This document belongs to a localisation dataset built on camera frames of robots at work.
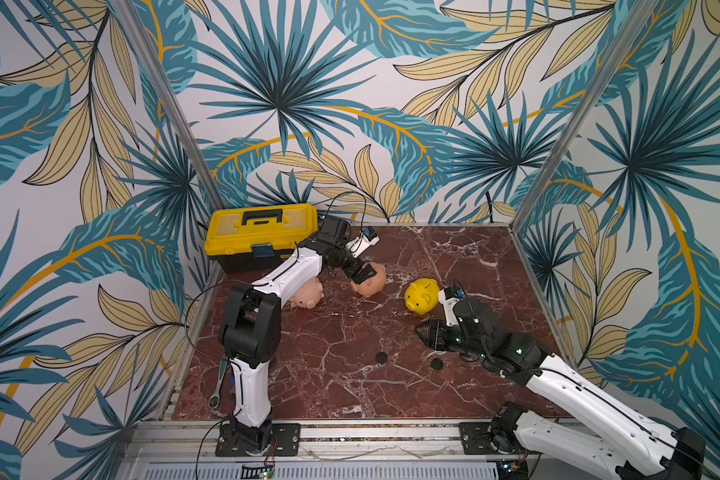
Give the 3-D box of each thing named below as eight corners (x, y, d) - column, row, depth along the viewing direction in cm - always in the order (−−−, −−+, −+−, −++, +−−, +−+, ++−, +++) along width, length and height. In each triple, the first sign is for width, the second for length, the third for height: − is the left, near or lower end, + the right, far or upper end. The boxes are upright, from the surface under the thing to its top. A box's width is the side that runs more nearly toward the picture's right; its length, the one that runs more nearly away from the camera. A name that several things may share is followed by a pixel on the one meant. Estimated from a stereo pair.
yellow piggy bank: (405, 317, 96) (409, 302, 89) (403, 294, 102) (407, 278, 94) (435, 318, 97) (442, 303, 89) (431, 294, 102) (437, 278, 94)
